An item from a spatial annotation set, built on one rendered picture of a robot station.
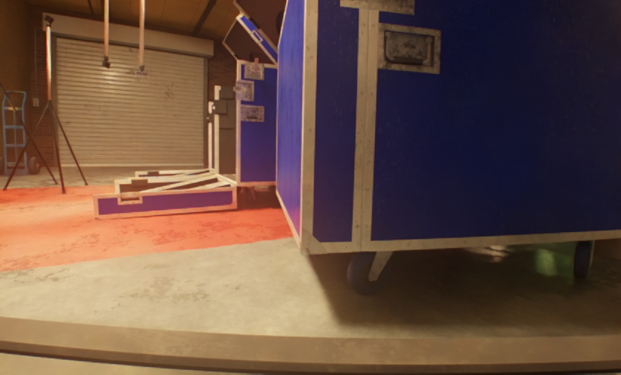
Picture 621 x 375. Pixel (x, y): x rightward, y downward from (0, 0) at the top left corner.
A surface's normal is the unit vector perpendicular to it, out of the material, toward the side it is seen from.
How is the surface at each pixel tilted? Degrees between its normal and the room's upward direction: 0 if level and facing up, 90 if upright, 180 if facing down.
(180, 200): 90
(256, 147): 90
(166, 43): 90
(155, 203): 90
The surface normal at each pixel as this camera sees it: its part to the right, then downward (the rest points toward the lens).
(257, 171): 0.44, 0.09
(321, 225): 0.17, 0.10
